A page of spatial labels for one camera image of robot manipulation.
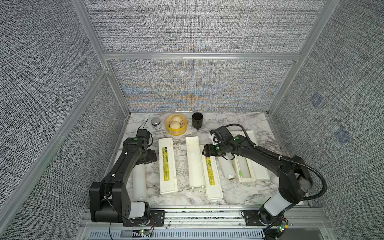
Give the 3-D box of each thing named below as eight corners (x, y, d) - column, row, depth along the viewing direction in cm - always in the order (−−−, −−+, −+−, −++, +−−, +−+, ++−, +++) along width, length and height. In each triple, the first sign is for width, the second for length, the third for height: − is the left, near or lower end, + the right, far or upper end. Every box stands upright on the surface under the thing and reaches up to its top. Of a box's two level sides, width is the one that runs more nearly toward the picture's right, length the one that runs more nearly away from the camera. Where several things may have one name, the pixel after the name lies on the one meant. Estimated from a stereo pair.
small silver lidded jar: (151, 129, 112) (150, 125, 107) (153, 122, 116) (151, 117, 112) (160, 129, 112) (159, 125, 107) (161, 122, 116) (160, 117, 112)
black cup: (192, 130, 110) (192, 123, 104) (192, 118, 117) (192, 111, 111) (203, 130, 110) (203, 123, 104) (202, 118, 117) (202, 111, 111)
